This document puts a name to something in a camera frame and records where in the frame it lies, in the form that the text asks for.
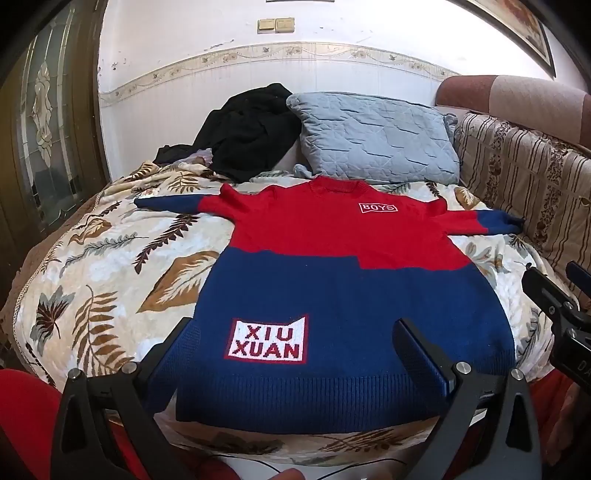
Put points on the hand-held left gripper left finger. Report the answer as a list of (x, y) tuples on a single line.
[(170, 342)]

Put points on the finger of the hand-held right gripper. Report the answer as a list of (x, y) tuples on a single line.
[(581, 279), (549, 295)]

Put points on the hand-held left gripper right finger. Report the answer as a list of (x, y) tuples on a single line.
[(421, 347)]

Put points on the red and blue knit sweater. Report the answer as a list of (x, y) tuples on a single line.
[(341, 286)]

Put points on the leaf print blanket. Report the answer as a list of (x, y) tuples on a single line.
[(115, 258)]

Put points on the striped floral sofa cushion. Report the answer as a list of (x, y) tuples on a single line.
[(521, 175)]

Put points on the purple cloth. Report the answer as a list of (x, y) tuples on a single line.
[(196, 158)]

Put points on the brown padded sofa back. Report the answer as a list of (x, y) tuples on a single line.
[(508, 92)]

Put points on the grey quilted pillow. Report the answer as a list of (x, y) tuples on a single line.
[(369, 134)]

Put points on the black garment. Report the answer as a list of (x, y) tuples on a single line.
[(249, 129)]

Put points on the stained glass wooden door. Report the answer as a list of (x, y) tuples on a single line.
[(46, 129)]

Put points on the framed wall picture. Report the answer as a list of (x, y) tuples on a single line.
[(521, 27)]

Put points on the beige wall switch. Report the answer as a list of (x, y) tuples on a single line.
[(285, 25), (266, 26)]

